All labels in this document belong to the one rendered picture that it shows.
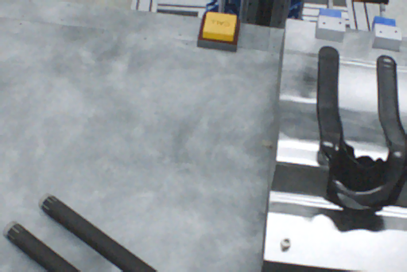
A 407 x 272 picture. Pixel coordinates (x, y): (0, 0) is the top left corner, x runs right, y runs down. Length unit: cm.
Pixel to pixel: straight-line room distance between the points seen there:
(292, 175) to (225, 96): 29
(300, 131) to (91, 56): 47
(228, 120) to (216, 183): 14
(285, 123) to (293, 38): 24
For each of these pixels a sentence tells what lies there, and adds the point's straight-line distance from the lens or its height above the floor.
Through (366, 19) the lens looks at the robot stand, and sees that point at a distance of 238.
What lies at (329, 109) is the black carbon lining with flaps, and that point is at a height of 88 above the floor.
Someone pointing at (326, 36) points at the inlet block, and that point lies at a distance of 123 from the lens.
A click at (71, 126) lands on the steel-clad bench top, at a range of 118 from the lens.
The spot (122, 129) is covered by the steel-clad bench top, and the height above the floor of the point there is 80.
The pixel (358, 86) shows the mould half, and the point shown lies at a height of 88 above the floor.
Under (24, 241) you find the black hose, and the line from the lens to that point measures 102.
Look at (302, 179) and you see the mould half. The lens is 100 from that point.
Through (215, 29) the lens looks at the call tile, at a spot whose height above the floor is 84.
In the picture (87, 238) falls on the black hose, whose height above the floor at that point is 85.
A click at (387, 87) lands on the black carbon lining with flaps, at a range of 120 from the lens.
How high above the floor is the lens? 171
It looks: 53 degrees down
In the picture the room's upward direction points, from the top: 11 degrees clockwise
